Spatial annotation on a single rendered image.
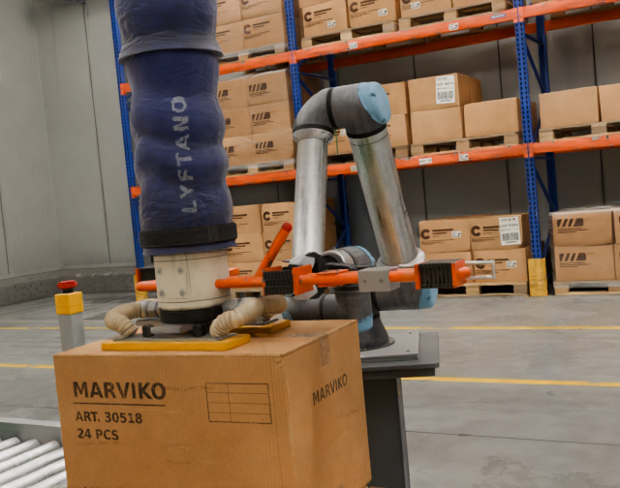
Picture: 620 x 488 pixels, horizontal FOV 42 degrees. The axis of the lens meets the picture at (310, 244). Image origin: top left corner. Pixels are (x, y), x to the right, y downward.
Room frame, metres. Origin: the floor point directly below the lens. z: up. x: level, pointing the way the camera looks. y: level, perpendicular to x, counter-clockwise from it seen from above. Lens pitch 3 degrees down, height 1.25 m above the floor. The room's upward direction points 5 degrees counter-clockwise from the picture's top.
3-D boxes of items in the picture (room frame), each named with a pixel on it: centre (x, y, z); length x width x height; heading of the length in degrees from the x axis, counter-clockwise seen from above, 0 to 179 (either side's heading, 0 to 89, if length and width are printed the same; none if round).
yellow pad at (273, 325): (1.96, 0.24, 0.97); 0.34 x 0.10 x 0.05; 63
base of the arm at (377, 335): (2.56, -0.13, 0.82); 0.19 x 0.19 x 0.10
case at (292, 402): (1.89, 0.26, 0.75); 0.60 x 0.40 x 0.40; 65
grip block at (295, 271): (1.77, 0.06, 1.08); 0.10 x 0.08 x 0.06; 153
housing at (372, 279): (1.67, -0.14, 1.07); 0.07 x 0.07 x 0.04; 63
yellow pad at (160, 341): (1.79, 0.32, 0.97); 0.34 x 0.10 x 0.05; 63
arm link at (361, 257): (2.04, -0.09, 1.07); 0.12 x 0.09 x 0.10; 151
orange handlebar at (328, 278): (1.90, 0.05, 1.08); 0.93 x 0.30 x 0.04; 63
